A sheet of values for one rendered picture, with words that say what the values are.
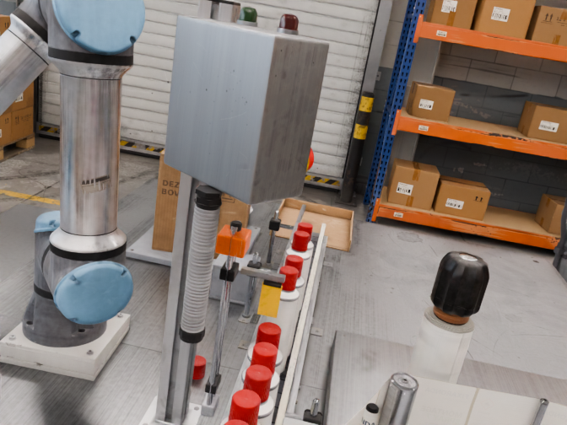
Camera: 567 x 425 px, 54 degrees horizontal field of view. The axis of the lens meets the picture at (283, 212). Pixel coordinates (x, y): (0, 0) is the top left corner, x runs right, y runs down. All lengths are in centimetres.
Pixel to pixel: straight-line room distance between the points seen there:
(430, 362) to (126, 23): 70
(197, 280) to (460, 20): 401
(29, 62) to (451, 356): 81
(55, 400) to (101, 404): 8
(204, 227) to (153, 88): 472
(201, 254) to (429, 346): 45
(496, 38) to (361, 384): 367
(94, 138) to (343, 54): 432
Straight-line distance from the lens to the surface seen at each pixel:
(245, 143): 62
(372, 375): 111
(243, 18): 72
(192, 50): 69
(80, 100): 84
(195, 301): 72
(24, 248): 157
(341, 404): 102
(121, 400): 104
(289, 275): 95
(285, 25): 67
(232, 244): 78
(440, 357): 98
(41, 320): 109
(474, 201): 474
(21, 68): 95
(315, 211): 203
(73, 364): 108
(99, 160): 85
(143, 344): 118
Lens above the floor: 149
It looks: 19 degrees down
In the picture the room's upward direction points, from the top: 10 degrees clockwise
